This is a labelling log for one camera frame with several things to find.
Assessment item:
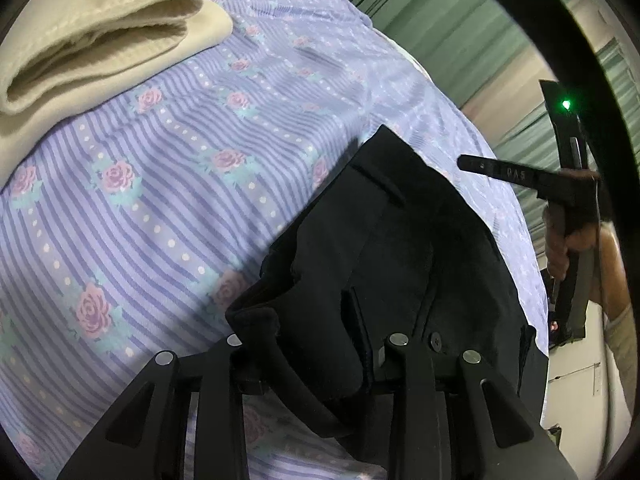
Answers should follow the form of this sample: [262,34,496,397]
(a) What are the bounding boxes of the black pants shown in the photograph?
[227,127,551,479]

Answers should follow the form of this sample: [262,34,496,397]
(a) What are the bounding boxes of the folded cream garment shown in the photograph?
[1,0,233,181]

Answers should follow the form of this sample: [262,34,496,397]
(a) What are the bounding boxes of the green curtain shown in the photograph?
[339,0,640,271]

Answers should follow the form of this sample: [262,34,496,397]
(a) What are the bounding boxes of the right hand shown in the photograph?
[544,206,617,281]

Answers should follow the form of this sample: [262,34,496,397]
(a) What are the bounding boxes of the right forearm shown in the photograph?
[592,228,638,414]

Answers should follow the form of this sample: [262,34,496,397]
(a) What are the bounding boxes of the purple floral bed sheet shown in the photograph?
[1,0,547,479]

